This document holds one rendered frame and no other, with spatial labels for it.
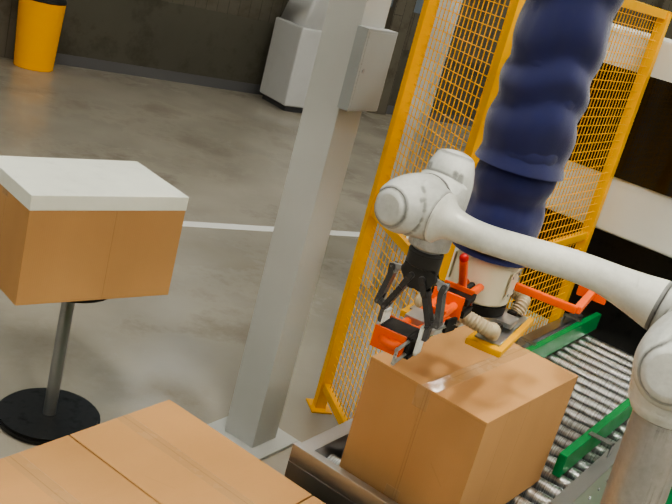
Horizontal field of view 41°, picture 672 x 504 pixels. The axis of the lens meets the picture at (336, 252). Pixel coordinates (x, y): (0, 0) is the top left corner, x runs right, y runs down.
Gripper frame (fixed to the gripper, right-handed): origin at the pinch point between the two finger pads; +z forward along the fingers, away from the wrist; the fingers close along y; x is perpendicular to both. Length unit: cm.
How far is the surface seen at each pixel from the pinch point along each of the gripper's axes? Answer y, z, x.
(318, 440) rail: 34, 69, -58
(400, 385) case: 12, 37, -52
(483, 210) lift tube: 4, -20, -50
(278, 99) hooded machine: 479, 121, -776
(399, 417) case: 10, 46, -51
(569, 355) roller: -7, 73, -228
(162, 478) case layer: 57, 74, -12
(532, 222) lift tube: -8, -20, -55
